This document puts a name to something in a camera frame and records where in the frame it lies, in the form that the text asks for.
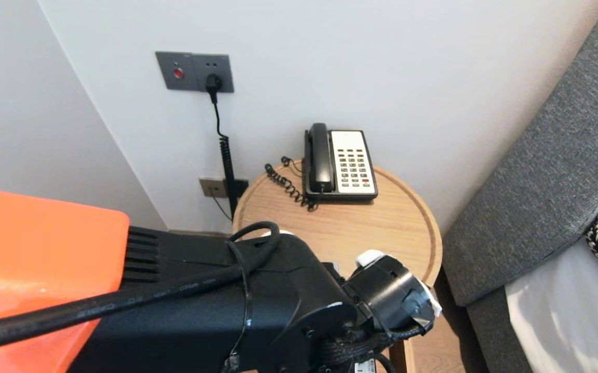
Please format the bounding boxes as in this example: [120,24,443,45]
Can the grey upholstered bed base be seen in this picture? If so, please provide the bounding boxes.
[466,288,533,373]

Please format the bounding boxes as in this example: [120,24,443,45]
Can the round wooden nightstand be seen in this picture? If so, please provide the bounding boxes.
[233,161,444,291]

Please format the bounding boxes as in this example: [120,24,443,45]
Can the black and cream telephone base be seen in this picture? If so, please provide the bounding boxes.
[304,130,379,202]

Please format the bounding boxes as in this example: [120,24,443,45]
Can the white bed sheet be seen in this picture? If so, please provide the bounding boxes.
[504,238,598,373]

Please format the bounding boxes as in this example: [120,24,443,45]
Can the thin black phone line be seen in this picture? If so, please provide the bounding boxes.
[211,194,233,222]

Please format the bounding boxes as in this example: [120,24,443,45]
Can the black telephone handset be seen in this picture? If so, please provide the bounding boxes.
[308,123,334,193]

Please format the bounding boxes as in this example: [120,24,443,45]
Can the grey upholstered headboard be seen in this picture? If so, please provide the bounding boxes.
[442,0,598,309]

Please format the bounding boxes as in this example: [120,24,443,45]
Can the black power plug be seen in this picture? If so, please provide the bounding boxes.
[205,75,223,105]

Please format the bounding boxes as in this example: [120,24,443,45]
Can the black coiled telephone cord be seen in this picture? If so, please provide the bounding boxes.
[265,157,320,211]

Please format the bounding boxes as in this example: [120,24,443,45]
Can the beige wall data socket plate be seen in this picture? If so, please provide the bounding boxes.
[199,178,250,200]

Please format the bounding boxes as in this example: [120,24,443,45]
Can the black coiled power cable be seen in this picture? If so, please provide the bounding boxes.
[213,104,238,222]

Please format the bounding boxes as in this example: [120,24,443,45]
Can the grey wall socket panel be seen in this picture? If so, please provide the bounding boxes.
[155,51,235,94]

